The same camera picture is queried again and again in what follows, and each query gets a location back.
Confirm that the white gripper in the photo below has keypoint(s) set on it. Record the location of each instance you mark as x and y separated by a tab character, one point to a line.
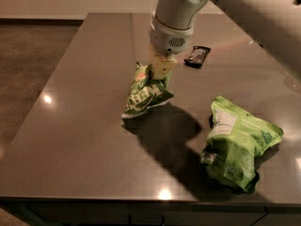
168	40

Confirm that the green jalapeno chip bag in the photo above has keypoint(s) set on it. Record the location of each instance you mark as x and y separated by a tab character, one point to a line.
145	92

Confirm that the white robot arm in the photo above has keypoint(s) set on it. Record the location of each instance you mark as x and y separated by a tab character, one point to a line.
273	24

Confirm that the black rxbar chocolate bar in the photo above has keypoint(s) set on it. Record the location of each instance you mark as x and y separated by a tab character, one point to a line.
197	56

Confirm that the light green snack bag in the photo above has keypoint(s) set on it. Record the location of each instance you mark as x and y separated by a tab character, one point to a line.
235	140

